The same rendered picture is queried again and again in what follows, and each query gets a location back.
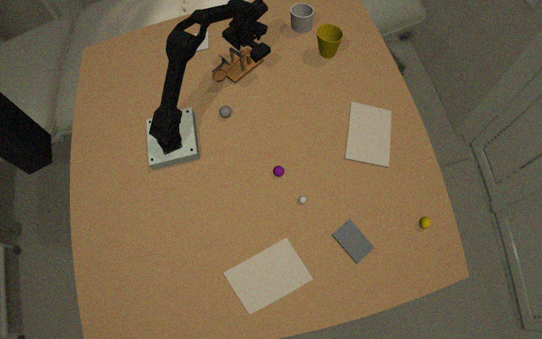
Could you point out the yellow-green ball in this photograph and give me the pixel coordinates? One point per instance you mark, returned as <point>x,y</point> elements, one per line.
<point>424,222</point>

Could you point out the purple ball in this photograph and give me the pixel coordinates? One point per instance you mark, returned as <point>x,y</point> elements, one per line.
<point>278,171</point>

